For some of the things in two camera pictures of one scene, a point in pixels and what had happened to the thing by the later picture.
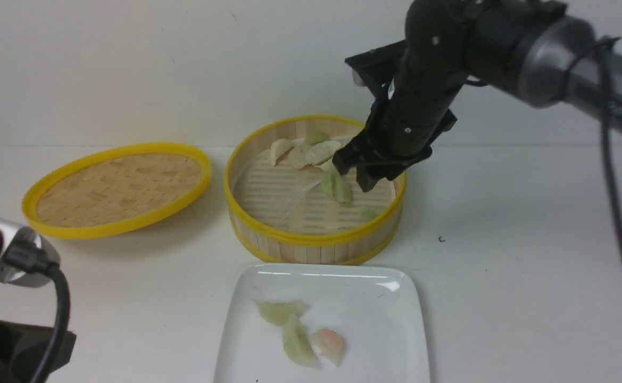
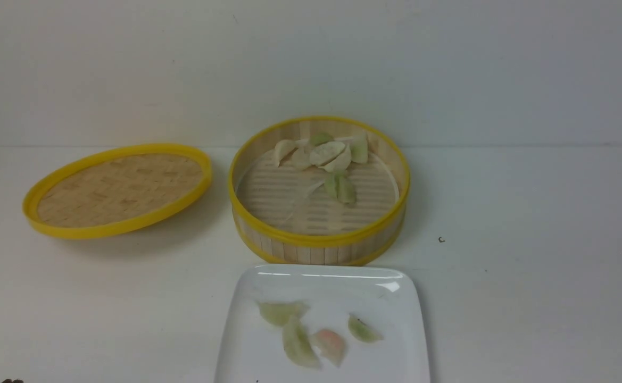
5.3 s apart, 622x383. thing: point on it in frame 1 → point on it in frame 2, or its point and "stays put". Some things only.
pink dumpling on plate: (329, 344) stays put
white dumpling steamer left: (278, 148) stays put
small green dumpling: (370, 213) → (362, 330)
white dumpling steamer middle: (297, 158) stays put
